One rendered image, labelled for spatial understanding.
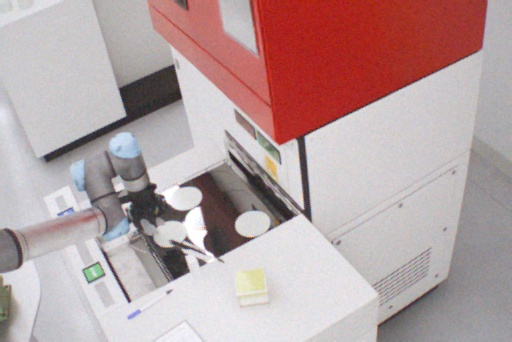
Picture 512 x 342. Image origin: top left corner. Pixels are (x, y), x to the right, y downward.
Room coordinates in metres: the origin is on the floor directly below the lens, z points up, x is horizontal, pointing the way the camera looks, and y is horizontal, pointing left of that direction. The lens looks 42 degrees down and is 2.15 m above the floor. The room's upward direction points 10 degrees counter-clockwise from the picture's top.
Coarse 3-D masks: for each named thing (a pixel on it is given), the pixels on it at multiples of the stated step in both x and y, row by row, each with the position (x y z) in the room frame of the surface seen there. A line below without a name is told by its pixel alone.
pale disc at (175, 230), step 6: (168, 222) 1.21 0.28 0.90; (174, 222) 1.21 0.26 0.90; (180, 222) 1.20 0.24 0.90; (162, 228) 1.19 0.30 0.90; (168, 228) 1.19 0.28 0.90; (174, 228) 1.18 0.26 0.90; (180, 228) 1.18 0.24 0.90; (156, 234) 1.17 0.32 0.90; (162, 234) 1.17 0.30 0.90; (168, 234) 1.16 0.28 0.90; (174, 234) 1.16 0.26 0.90; (180, 234) 1.16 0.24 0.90; (186, 234) 1.15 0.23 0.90; (156, 240) 1.15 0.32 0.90; (162, 240) 1.14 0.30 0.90; (180, 240) 1.13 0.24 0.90; (162, 246) 1.12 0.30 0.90; (168, 246) 1.12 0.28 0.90
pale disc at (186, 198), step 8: (176, 192) 1.33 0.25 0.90; (184, 192) 1.33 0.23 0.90; (192, 192) 1.32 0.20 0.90; (200, 192) 1.32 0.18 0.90; (176, 200) 1.30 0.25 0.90; (184, 200) 1.29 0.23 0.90; (192, 200) 1.29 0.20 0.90; (200, 200) 1.28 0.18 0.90; (176, 208) 1.26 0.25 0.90; (184, 208) 1.26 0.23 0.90
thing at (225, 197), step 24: (216, 168) 1.41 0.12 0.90; (168, 192) 1.34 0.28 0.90; (216, 192) 1.31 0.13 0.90; (240, 192) 1.29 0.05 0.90; (168, 216) 1.24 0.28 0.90; (192, 216) 1.22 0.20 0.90; (216, 216) 1.21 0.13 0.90; (192, 240) 1.13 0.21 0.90; (216, 240) 1.11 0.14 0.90; (240, 240) 1.10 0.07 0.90; (168, 264) 1.05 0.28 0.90
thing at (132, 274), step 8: (104, 240) 1.20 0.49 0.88; (112, 256) 1.13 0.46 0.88; (120, 256) 1.12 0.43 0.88; (128, 256) 1.12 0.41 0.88; (136, 256) 1.12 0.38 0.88; (112, 264) 1.10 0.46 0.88; (120, 264) 1.09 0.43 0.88; (128, 264) 1.09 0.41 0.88; (136, 264) 1.08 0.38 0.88; (120, 272) 1.06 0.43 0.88; (128, 272) 1.06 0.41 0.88; (136, 272) 1.05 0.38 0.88; (144, 272) 1.05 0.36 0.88; (120, 280) 1.03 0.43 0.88; (128, 280) 1.03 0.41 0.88; (136, 280) 1.03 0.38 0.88; (144, 280) 1.02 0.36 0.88; (128, 288) 1.00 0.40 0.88; (136, 288) 1.00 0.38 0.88; (144, 288) 0.99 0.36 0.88; (152, 288) 0.99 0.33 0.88; (136, 296) 0.97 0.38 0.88
